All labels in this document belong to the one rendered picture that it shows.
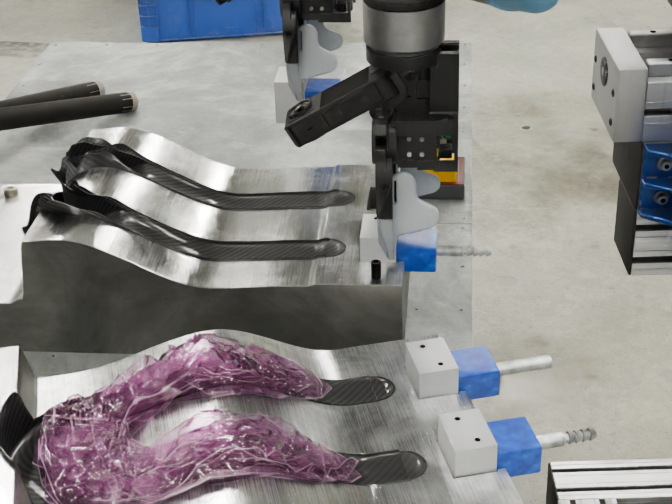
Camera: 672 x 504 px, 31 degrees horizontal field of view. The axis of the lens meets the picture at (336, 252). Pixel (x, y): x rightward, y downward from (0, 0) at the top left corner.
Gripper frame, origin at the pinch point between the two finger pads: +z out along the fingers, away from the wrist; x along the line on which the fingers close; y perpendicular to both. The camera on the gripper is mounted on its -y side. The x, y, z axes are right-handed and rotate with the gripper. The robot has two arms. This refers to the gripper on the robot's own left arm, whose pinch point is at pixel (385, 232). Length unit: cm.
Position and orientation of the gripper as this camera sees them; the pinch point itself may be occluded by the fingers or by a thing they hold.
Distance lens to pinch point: 123.3
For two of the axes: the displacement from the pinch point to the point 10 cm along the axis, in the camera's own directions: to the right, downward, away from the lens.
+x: 0.9, -5.1, 8.6
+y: 10.0, 0.1, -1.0
